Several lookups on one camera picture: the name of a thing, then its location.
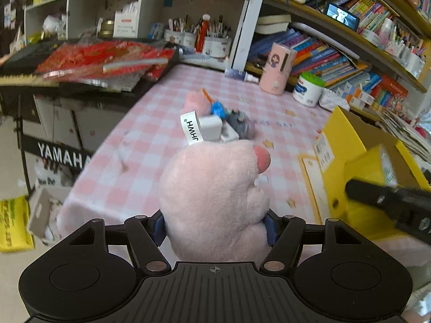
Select pink plush paw toy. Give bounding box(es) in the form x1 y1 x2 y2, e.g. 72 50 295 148
158 140 271 265

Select small white staple box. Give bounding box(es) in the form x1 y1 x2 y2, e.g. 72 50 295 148
220 121 240 142

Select pink checkered tablecloth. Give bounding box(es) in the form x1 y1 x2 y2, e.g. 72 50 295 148
56 63 431 266

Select stack of papers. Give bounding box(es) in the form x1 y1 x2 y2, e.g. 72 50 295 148
378 109 431 163

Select yellow cardboard box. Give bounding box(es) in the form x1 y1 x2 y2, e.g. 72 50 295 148
314 107 430 240

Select white charger block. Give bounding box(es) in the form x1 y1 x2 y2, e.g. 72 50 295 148
199 115 223 142

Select yellow plastic bag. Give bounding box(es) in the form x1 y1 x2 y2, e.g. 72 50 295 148
0 195 34 252

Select black Yamaha keyboard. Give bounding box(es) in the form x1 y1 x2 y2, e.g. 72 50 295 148
1 39 179 156

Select white jar green lid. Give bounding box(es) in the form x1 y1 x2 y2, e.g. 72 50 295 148
292 72 325 107

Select small spray bottle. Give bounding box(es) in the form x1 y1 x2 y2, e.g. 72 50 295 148
224 69 259 84

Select red foil packets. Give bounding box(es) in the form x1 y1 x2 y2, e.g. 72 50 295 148
36 41 175 87

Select wooden bookshelf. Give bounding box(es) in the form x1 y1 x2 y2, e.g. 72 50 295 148
261 0 430 117

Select pink cylindrical humidifier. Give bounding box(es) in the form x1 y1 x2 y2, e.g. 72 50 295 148
259 43 297 96

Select smartphone on shelf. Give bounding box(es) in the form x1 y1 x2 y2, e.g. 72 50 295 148
325 3 359 31

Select white pen cup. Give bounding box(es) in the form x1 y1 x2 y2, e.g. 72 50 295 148
202 37 232 58
164 29 185 45

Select white drinking straws box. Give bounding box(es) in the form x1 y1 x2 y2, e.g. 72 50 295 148
113 2 138 38

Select white cubby shelf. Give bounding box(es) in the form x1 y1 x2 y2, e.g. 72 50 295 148
23 0 248 70

